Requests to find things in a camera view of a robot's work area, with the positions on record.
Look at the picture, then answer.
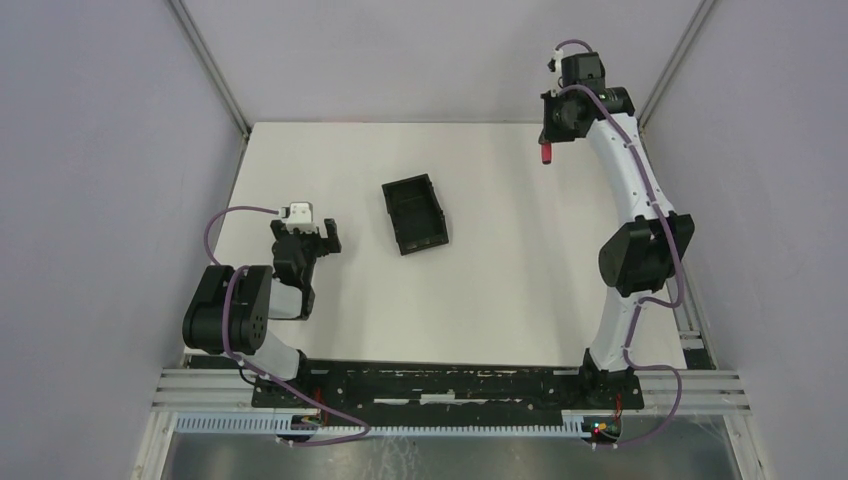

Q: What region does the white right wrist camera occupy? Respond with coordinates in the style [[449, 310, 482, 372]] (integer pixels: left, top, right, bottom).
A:
[[547, 52, 564, 93]]

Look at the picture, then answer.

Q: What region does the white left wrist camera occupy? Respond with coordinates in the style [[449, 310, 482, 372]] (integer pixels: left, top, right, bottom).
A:
[[278, 202, 318, 234]]

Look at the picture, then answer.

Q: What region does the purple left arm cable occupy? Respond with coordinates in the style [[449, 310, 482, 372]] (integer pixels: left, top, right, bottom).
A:
[[203, 205, 372, 448]]

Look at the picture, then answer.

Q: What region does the white slotted cable duct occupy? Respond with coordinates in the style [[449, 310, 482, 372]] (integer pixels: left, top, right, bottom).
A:
[[173, 414, 588, 439]]

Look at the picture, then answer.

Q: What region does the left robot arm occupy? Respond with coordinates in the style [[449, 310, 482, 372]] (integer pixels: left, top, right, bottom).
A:
[[182, 218, 341, 408]]

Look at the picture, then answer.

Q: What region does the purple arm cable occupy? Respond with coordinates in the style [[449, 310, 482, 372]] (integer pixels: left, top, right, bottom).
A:
[[203, 205, 372, 448], [553, 38, 685, 450]]

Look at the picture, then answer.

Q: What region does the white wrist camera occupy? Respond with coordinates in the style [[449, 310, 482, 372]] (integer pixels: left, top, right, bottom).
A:
[[547, 52, 564, 93], [278, 202, 318, 234]]

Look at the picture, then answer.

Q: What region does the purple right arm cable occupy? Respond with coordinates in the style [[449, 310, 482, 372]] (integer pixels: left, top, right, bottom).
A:
[[553, 38, 685, 450]]

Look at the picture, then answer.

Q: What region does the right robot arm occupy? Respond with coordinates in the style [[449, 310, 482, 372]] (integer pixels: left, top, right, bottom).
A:
[[319, 53, 694, 408]]

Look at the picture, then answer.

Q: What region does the black plastic bin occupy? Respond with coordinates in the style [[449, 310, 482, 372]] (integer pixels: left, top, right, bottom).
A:
[[381, 174, 449, 256]]

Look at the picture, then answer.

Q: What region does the aluminium frame rail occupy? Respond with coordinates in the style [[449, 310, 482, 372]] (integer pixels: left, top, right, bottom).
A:
[[152, 369, 752, 416]]

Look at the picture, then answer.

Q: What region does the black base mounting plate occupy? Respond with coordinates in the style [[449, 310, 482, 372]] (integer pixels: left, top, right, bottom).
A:
[[290, 359, 644, 429]]

